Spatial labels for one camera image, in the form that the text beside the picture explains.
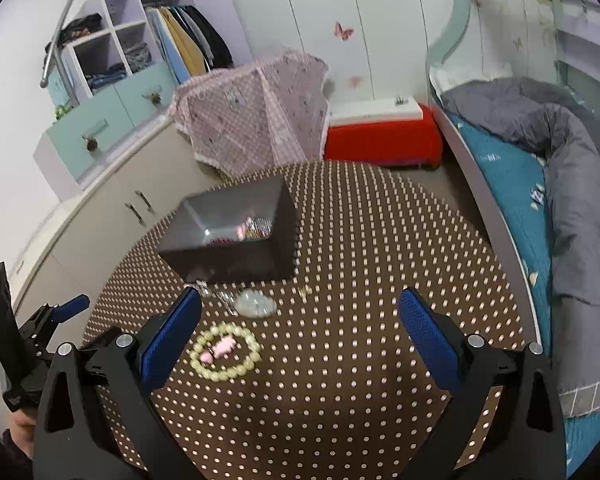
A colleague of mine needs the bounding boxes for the folded blue jeans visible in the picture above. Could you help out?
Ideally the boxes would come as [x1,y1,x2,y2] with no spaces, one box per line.
[85,62,128,91]

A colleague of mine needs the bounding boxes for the white open shelf unit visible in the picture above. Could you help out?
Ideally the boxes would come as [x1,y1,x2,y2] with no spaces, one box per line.
[60,0,191,101]

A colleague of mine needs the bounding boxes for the hanging clothes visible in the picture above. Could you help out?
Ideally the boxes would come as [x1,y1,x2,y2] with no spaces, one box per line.
[145,4,233,86]

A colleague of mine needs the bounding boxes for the dark folded clothes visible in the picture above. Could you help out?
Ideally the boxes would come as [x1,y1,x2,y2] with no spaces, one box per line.
[45,12,103,48]

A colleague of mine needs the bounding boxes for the metal pole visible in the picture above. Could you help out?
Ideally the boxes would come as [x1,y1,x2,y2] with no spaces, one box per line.
[40,0,101,88]

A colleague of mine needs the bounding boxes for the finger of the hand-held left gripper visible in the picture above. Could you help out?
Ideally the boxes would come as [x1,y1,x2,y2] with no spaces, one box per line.
[17,294,91,356]

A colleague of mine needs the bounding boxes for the light blue drawer unit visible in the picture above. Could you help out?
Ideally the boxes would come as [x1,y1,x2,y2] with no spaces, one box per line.
[32,67,176,186]

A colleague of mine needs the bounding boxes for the red storage box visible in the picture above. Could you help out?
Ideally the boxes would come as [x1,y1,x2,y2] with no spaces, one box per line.
[324,102,443,170]

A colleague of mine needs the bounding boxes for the white wardrobe doors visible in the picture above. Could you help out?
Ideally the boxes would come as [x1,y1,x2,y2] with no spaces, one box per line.
[217,0,461,106]

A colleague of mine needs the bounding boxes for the pink charm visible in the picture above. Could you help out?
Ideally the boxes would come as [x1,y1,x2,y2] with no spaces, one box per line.
[200,340,236,363]

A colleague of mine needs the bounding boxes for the pale green bead bracelet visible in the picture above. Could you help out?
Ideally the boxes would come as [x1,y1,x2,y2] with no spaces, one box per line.
[190,323,263,381]

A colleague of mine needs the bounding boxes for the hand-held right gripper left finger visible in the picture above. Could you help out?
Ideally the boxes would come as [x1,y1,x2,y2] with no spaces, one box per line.
[32,287,203,480]

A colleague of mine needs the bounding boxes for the person's left forearm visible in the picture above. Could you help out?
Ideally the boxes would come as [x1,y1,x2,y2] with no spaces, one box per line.
[0,407,35,480]

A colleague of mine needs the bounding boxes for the pink dotted lace cover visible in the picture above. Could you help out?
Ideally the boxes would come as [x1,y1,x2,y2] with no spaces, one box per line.
[167,49,331,178]

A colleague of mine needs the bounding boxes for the person's left hand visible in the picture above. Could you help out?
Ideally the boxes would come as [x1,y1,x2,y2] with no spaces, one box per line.
[10,407,37,458]

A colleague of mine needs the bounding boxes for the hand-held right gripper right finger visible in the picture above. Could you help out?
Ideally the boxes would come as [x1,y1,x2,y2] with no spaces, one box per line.
[399,287,567,480]

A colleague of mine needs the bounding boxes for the grey duvet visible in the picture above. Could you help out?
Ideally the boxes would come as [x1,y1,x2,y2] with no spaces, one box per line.
[440,77,600,418]

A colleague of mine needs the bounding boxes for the brown dotted tablecloth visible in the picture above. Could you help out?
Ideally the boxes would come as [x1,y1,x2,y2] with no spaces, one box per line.
[82,161,531,480]

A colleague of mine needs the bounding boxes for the white curved bed frame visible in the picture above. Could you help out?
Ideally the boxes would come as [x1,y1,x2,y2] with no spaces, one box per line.
[425,0,553,361]

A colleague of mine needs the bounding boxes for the white low cabinet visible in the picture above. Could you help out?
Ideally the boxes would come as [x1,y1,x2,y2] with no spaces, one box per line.
[10,115,231,341]

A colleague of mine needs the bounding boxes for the teal bed sheet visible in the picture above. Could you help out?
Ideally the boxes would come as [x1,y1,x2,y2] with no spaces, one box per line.
[452,115,600,478]

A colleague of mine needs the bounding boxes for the black storage box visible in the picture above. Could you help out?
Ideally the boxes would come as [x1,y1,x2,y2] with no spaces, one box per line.
[157,176,298,285]

